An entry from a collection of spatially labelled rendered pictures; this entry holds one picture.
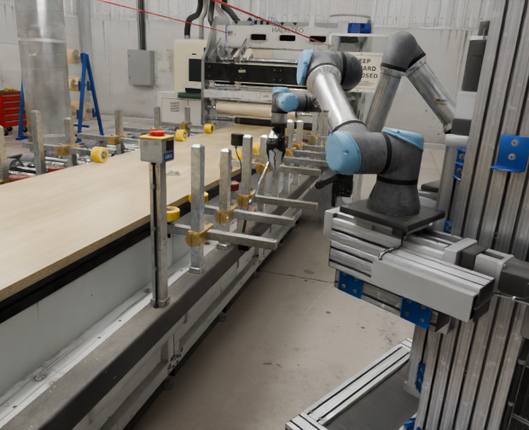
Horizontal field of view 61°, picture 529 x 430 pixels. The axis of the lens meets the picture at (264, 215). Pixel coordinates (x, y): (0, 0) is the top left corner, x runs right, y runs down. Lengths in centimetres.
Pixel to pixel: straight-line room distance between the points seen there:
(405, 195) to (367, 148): 18
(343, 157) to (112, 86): 1153
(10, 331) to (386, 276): 95
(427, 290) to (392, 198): 29
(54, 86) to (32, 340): 445
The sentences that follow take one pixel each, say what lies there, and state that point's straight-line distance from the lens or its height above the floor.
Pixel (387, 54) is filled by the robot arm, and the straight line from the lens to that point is 176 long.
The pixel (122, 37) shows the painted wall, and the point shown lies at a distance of 1239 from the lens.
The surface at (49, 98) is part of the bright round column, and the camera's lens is 560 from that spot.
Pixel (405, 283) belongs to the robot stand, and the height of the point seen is 92.
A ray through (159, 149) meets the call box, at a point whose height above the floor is 119.
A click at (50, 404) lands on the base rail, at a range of 114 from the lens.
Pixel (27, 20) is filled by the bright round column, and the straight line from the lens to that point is 564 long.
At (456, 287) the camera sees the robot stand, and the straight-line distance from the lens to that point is 116.
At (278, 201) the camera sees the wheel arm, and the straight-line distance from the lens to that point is 204.
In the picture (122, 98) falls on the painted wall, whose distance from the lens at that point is 1244.
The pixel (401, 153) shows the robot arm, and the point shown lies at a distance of 129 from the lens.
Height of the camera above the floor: 140
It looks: 18 degrees down
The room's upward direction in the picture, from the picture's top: 3 degrees clockwise
